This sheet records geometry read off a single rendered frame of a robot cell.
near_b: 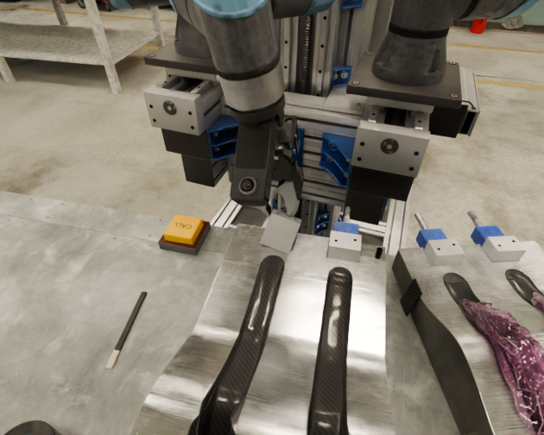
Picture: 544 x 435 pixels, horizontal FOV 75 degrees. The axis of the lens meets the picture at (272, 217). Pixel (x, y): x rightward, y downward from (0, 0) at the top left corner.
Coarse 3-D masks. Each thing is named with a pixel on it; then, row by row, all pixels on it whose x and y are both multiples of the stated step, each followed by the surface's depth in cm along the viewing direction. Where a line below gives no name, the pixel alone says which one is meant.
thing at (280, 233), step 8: (272, 216) 56; (280, 216) 56; (272, 224) 56; (280, 224) 56; (288, 224) 56; (296, 224) 56; (264, 232) 57; (272, 232) 56; (280, 232) 56; (288, 232) 56; (296, 232) 56; (264, 240) 57; (272, 240) 57; (280, 240) 57; (288, 240) 56; (280, 248) 57; (288, 248) 57
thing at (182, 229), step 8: (176, 216) 73; (184, 216) 73; (176, 224) 71; (184, 224) 71; (192, 224) 71; (200, 224) 72; (168, 232) 69; (176, 232) 69; (184, 232) 69; (192, 232) 69; (168, 240) 70; (176, 240) 70; (184, 240) 69; (192, 240) 69
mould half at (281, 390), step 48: (240, 240) 60; (240, 288) 54; (288, 288) 54; (384, 288) 53; (192, 336) 47; (288, 336) 48; (384, 336) 48; (192, 384) 39; (288, 384) 41; (384, 384) 42; (144, 432) 35; (240, 432) 35; (288, 432) 35; (384, 432) 36
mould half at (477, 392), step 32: (416, 256) 62; (480, 256) 62; (480, 288) 57; (512, 288) 57; (416, 320) 58; (448, 320) 50; (448, 352) 49; (480, 352) 45; (448, 384) 49; (480, 384) 43; (480, 416) 42; (512, 416) 41
